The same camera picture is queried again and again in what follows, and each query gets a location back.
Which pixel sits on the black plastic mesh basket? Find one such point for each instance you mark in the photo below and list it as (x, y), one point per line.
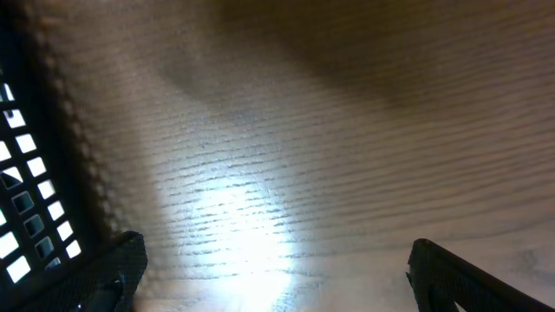
(42, 219)

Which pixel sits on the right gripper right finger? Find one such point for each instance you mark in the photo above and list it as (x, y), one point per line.
(442, 281)

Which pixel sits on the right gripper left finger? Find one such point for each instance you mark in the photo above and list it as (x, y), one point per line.
(103, 280)

